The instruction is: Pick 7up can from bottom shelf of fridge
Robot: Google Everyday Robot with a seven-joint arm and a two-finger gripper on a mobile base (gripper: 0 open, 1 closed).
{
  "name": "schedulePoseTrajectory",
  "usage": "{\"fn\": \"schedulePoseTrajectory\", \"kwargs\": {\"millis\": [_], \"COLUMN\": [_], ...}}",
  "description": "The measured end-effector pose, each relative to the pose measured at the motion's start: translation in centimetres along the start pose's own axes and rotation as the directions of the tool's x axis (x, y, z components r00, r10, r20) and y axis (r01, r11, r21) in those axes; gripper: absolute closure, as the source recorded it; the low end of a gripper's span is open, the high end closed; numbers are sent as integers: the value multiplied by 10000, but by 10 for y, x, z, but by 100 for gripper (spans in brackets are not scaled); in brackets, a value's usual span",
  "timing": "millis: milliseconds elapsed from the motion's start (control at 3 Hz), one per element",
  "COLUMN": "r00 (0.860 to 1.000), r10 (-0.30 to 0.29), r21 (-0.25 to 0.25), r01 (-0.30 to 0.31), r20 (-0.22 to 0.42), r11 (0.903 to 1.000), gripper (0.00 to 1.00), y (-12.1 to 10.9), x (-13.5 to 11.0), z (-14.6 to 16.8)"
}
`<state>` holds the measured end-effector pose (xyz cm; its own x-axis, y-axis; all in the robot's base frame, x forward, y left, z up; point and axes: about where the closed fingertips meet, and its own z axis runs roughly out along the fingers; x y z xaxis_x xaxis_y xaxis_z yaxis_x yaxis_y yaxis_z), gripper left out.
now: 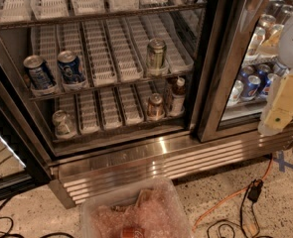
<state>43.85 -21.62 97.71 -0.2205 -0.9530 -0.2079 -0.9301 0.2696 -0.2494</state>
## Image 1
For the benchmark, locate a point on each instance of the stainless fridge base grille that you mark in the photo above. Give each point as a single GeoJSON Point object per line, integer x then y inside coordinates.
{"type": "Point", "coordinates": [175, 156]}

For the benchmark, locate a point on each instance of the orange can in bin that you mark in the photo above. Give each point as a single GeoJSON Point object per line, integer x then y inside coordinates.
{"type": "Point", "coordinates": [132, 232]}

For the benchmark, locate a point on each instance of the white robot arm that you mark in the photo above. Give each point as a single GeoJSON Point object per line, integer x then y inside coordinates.
{"type": "Point", "coordinates": [285, 56]}

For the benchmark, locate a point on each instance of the silver blue soda can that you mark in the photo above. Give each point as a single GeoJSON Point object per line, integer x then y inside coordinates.
{"type": "Point", "coordinates": [39, 73]}

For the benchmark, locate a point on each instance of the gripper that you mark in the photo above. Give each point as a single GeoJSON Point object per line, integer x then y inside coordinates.
{"type": "Point", "coordinates": [282, 111]}

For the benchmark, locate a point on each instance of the glass fridge door right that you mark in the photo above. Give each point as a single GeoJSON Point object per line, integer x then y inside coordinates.
{"type": "Point", "coordinates": [250, 38]}

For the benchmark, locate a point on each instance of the brown drink bottle white label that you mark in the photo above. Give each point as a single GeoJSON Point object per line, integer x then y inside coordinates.
{"type": "Point", "coordinates": [178, 95]}

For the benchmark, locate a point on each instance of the clear plastic bin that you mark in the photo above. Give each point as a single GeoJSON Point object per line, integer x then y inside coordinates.
{"type": "Point", "coordinates": [151, 205]}

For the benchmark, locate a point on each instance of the open fridge door left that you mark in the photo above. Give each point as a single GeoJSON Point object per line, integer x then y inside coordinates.
{"type": "Point", "coordinates": [21, 166]}

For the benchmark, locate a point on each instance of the black power adapter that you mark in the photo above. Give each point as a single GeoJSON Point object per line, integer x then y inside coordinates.
{"type": "Point", "coordinates": [255, 190]}

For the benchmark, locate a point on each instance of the white diet can right fridge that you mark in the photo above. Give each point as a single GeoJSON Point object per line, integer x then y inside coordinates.
{"type": "Point", "coordinates": [235, 93]}

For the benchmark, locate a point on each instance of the blue Pepsi can right fridge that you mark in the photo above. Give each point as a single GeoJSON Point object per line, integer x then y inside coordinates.
{"type": "Point", "coordinates": [250, 87]}

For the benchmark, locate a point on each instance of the middle wire shelf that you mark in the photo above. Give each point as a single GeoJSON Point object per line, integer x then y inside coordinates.
{"type": "Point", "coordinates": [90, 86]}

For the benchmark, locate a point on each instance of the wire shelf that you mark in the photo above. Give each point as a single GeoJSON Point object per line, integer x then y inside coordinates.
{"type": "Point", "coordinates": [90, 86]}
{"type": "Point", "coordinates": [102, 16]}

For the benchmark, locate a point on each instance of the blue Pepsi can middle shelf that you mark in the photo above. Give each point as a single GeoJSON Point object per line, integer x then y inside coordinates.
{"type": "Point", "coordinates": [70, 67]}

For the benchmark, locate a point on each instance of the top wire shelf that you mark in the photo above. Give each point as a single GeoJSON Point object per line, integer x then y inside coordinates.
{"type": "Point", "coordinates": [102, 16]}

